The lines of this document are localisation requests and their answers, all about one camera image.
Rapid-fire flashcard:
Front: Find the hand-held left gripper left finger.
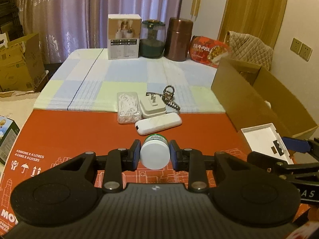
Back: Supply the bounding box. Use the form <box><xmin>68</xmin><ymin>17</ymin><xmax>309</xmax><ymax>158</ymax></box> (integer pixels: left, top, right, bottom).
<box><xmin>37</xmin><ymin>139</ymin><xmax>142</xmax><ymax>194</ymax></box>

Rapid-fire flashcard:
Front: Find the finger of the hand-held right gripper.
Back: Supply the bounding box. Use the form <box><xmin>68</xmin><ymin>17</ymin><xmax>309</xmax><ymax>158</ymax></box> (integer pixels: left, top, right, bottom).
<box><xmin>248</xmin><ymin>151</ymin><xmax>296</xmax><ymax>178</ymax></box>
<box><xmin>282</xmin><ymin>136</ymin><xmax>319</xmax><ymax>154</ymax></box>

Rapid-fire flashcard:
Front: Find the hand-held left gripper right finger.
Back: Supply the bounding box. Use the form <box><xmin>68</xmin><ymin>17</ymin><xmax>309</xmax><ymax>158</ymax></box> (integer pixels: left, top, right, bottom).
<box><xmin>169</xmin><ymin>140</ymin><xmax>275</xmax><ymax>194</ymax></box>

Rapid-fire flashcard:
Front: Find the small white green-label jar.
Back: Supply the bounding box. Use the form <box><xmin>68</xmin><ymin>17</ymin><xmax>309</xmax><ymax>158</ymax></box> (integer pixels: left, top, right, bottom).
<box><xmin>140</xmin><ymin>134</ymin><xmax>170</xmax><ymax>170</ymax></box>

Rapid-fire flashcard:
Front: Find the white power bank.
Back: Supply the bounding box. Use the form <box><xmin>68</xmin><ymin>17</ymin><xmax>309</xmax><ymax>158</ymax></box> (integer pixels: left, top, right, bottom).
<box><xmin>135</xmin><ymin>113</ymin><xmax>182</xmax><ymax>136</ymax></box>

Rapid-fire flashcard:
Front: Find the clear cotton swab box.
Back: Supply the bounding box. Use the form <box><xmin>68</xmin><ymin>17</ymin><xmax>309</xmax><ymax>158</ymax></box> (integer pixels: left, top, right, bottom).
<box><xmin>117</xmin><ymin>92</ymin><xmax>142</xmax><ymax>124</ymax></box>

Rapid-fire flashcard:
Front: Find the white charger dock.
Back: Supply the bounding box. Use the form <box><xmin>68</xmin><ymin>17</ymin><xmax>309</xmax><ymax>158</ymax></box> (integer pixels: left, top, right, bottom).
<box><xmin>139</xmin><ymin>95</ymin><xmax>167</xmax><ymax>119</ymax></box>

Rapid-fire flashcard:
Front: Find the braided charger cable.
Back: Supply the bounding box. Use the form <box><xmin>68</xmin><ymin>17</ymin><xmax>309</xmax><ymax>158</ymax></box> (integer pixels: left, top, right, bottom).
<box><xmin>146</xmin><ymin>85</ymin><xmax>181</xmax><ymax>111</ymax></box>

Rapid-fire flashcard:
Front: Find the brown cardboard box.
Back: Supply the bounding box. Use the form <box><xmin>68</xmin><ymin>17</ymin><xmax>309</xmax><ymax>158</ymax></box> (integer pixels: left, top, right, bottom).
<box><xmin>211</xmin><ymin>57</ymin><xmax>319</xmax><ymax>138</ymax></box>

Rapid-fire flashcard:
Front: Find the person's red printed clothing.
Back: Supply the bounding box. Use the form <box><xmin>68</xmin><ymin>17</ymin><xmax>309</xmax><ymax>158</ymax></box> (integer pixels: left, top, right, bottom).
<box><xmin>290</xmin><ymin>223</ymin><xmax>319</xmax><ymax>239</ymax></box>

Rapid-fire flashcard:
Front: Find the red printed cardboard sheet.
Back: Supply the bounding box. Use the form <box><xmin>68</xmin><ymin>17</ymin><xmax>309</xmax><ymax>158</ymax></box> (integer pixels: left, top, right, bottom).
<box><xmin>0</xmin><ymin>108</ymin><xmax>308</xmax><ymax>229</ymax></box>

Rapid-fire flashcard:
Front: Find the pastel checked tablecloth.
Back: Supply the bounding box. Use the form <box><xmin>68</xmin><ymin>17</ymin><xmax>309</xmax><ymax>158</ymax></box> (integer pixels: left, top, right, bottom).
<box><xmin>33</xmin><ymin>48</ymin><xmax>226</xmax><ymax>112</ymax></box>

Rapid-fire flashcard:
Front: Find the quilted chair cover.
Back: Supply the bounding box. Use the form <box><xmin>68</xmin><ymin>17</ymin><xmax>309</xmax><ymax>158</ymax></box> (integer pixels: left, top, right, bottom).
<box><xmin>225</xmin><ymin>30</ymin><xmax>274</xmax><ymax>71</ymax></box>

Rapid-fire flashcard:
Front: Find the red instant meal package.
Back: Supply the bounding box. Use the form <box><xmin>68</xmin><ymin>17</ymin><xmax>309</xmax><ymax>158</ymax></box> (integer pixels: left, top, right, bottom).
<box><xmin>190</xmin><ymin>35</ymin><xmax>231</xmax><ymax>68</ymax></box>

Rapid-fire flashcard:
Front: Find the green glass jar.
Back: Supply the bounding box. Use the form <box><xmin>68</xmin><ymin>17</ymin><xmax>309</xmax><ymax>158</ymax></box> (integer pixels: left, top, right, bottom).
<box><xmin>140</xmin><ymin>19</ymin><xmax>166</xmax><ymax>58</ymax></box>

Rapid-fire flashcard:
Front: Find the brown metal canister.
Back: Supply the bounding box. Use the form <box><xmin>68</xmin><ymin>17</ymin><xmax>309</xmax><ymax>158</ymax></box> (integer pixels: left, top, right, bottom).
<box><xmin>164</xmin><ymin>17</ymin><xmax>194</xmax><ymax>61</ymax></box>

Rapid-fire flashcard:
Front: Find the white product box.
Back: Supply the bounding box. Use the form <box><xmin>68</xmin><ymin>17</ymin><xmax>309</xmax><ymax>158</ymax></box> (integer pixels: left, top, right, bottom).
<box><xmin>108</xmin><ymin>14</ymin><xmax>142</xmax><ymax>60</ymax></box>

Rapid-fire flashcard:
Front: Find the green picture box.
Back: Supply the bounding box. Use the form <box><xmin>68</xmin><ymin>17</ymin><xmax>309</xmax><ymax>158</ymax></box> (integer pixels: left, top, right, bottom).
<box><xmin>0</xmin><ymin>116</ymin><xmax>20</xmax><ymax>165</ymax></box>

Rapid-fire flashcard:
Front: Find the beige bed cover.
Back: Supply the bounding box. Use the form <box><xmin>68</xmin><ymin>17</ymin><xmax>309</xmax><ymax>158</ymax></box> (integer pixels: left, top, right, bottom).
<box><xmin>0</xmin><ymin>92</ymin><xmax>41</xmax><ymax>123</ymax></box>

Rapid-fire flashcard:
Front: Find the large brown shipping carton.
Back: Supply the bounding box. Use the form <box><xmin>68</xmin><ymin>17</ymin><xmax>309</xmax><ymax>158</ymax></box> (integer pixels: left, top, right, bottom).
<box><xmin>0</xmin><ymin>33</ymin><xmax>48</xmax><ymax>92</ymax></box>

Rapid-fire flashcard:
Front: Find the purple sheer curtain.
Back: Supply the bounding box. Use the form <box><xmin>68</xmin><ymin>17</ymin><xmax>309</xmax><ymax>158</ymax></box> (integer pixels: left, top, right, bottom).
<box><xmin>15</xmin><ymin>0</ymin><xmax>186</xmax><ymax>63</ymax></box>

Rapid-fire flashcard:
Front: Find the wooden wardrobe door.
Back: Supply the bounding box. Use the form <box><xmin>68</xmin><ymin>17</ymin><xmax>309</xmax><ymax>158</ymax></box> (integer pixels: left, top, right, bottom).
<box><xmin>218</xmin><ymin>0</ymin><xmax>291</xmax><ymax>48</ymax></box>

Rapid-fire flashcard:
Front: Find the folded black step ladder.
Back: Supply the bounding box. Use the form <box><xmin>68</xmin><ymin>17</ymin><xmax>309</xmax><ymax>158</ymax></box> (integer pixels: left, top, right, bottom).
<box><xmin>0</xmin><ymin>0</ymin><xmax>25</xmax><ymax>46</ymax></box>

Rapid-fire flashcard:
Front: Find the beige wall socket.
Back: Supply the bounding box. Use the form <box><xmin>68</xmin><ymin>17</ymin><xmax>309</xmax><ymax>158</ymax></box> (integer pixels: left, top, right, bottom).
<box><xmin>290</xmin><ymin>38</ymin><xmax>303</xmax><ymax>55</ymax></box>
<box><xmin>298</xmin><ymin>43</ymin><xmax>313</xmax><ymax>62</ymax></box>

